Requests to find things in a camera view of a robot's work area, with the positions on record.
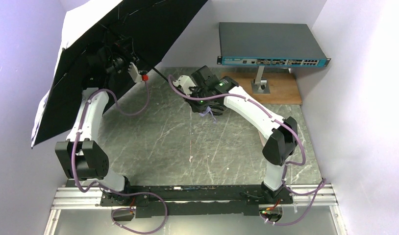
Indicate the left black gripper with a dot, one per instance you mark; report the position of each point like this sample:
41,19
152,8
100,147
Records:
122,47

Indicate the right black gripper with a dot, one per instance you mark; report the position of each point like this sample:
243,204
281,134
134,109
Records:
209,106

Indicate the lilac umbrella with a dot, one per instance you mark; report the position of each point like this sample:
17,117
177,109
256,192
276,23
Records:
99,40

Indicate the pink umbrella case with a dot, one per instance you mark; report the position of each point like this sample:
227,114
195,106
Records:
262,138

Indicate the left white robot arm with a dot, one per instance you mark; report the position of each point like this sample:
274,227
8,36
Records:
91,59

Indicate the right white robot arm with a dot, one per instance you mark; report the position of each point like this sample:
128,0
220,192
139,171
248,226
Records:
204,88

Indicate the wooden base board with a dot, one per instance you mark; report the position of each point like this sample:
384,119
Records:
283,89

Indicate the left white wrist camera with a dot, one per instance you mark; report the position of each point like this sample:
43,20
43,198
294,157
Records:
137,75

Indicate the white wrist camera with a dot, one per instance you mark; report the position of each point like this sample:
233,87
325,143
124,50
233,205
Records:
137,75
185,83

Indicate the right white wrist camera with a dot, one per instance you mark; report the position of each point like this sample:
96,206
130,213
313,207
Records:
185,83

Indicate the metal stand post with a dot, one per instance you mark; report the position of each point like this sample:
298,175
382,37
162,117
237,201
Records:
259,85

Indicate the teal network switch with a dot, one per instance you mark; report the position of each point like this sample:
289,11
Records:
283,45

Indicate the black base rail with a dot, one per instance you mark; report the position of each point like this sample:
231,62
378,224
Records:
150,201

